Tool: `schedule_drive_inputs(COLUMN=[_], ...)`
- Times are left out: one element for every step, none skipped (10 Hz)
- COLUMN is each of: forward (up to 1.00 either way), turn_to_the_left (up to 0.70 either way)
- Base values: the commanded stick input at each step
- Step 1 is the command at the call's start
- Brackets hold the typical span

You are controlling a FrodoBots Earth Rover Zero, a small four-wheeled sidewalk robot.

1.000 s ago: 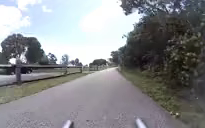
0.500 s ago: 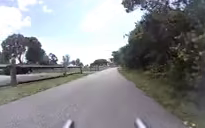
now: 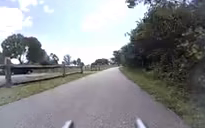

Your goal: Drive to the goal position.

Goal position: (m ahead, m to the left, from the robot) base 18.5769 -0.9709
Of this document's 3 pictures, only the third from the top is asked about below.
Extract wooden rail fence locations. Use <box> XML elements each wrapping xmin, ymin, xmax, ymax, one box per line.
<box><xmin>0</xmin><ymin>57</ymin><xmax>118</xmax><ymax>89</ymax></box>

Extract robot's own part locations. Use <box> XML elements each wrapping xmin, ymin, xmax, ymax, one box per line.
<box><xmin>134</xmin><ymin>117</ymin><xmax>148</xmax><ymax>128</ymax></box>
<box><xmin>61</xmin><ymin>119</ymin><xmax>74</xmax><ymax>128</ymax></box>

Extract grey road behind fence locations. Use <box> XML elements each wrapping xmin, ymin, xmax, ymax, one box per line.
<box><xmin>0</xmin><ymin>70</ymin><xmax>81</xmax><ymax>89</ymax></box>

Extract grass strip under trees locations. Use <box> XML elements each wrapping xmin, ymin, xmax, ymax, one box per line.
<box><xmin>119</xmin><ymin>66</ymin><xmax>205</xmax><ymax>128</ymax></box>

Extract dark car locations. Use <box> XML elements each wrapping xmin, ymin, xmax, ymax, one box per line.
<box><xmin>0</xmin><ymin>67</ymin><xmax>34</xmax><ymax>76</ymax></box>

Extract distant trees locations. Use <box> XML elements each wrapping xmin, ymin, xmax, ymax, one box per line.
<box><xmin>0</xmin><ymin>33</ymin><xmax>112</xmax><ymax>67</ymax></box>

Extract grey asphalt path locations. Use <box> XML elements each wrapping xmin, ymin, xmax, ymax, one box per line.
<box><xmin>0</xmin><ymin>66</ymin><xmax>191</xmax><ymax>128</ymax></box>

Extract dense row of trees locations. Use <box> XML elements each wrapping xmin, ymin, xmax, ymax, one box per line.
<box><xmin>111</xmin><ymin>0</ymin><xmax>205</xmax><ymax>111</ymax></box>

